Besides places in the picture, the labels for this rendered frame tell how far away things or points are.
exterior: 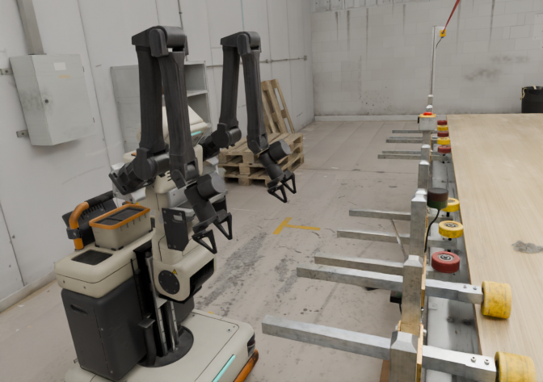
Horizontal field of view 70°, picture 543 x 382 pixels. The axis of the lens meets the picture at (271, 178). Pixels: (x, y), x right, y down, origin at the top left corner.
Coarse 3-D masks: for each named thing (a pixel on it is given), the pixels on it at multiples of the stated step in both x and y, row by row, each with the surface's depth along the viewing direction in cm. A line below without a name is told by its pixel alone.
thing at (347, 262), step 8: (320, 256) 135; (328, 256) 135; (336, 256) 134; (344, 256) 134; (328, 264) 135; (336, 264) 133; (344, 264) 132; (352, 264) 131; (360, 264) 130; (368, 264) 129; (376, 264) 128; (384, 264) 127; (392, 264) 127; (400, 264) 127; (384, 272) 128; (392, 272) 127; (400, 272) 126; (432, 272) 122; (440, 272) 120; (440, 280) 121; (448, 280) 120
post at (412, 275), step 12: (408, 264) 75; (420, 264) 74; (408, 276) 76; (420, 276) 75; (408, 288) 76; (420, 288) 75; (408, 300) 77; (420, 300) 76; (408, 312) 78; (408, 324) 79
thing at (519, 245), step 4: (512, 244) 125; (516, 244) 124; (520, 244) 123; (524, 244) 123; (528, 244) 122; (532, 244) 123; (516, 248) 122; (520, 248) 121; (524, 248) 121; (528, 248) 121; (532, 248) 121; (536, 248) 120; (540, 248) 121; (528, 252) 120; (536, 252) 120
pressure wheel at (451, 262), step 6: (438, 252) 123; (444, 252) 123; (450, 252) 123; (432, 258) 120; (438, 258) 119; (444, 258) 119; (450, 258) 120; (456, 258) 119; (432, 264) 120; (438, 264) 118; (444, 264) 117; (450, 264) 116; (456, 264) 117; (438, 270) 119; (444, 270) 117; (450, 270) 117; (456, 270) 117
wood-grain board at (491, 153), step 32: (448, 128) 308; (480, 128) 300; (512, 128) 292; (480, 160) 219; (512, 160) 215; (480, 192) 172; (512, 192) 169; (480, 224) 142; (512, 224) 140; (480, 256) 120; (512, 256) 119; (512, 288) 103; (480, 320) 93; (512, 320) 92; (480, 352) 85; (512, 352) 82
